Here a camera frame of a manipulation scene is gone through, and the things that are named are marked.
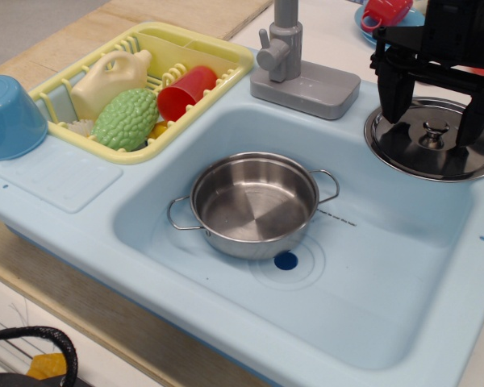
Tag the black device corner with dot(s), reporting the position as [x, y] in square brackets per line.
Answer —
[17, 380]

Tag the wooden board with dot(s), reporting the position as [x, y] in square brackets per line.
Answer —
[55, 33]

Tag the green bumpy toy gourd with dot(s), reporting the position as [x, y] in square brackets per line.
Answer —
[127, 120]

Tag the grey toy faucet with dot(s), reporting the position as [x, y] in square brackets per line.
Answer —
[284, 78]

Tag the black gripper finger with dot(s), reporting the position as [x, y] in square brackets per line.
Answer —
[395, 86]
[472, 119]

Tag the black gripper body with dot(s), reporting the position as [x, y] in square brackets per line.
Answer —
[443, 50]

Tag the red plastic cup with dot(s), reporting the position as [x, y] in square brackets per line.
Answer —
[187, 90]

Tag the red toy mug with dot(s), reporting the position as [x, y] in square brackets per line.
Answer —
[383, 13]

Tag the yellow dish rack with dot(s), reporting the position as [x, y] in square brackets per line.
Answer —
[173, 49]

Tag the stainless steel pot lid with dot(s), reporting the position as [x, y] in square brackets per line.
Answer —
[423, 143]

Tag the blue plastic bowl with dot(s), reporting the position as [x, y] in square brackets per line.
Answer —
[22, 126]

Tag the cream plastic jug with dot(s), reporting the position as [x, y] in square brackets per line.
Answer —
[114, 73]

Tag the blue toy plate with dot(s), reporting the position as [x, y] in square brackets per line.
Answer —
[413, 18]

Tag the yellow toy piece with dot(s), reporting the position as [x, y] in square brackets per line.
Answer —
[157, 131]

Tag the yellow tape piece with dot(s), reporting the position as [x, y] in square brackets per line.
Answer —
[47, 366]

